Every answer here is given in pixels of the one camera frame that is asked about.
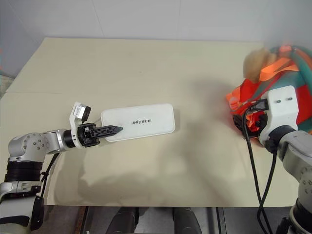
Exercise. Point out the dark rounded shape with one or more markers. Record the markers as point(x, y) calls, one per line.
point(123, 220)
point(186, 220)

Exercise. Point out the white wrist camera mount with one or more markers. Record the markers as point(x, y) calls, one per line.
point(74, 122)
point(282, 109)

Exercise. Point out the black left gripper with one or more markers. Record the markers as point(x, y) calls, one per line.
point(86, 136)

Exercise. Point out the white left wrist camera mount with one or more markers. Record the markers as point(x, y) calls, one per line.
point(74, 122)

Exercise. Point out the orange and teal backpack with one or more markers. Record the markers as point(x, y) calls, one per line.
point(280, 73)

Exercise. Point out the white rectangular box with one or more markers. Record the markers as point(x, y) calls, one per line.
point(146, 122)

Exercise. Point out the tan fluffy plush charm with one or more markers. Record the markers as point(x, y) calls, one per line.
point(258, 64)

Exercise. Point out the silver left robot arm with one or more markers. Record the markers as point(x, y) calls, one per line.
point(26, 146)

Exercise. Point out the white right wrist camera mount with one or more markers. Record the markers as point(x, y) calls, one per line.
point(282, 109)

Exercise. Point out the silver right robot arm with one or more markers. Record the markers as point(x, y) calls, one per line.
point(295, 151)

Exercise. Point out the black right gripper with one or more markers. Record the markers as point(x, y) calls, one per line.
point(262, 120)

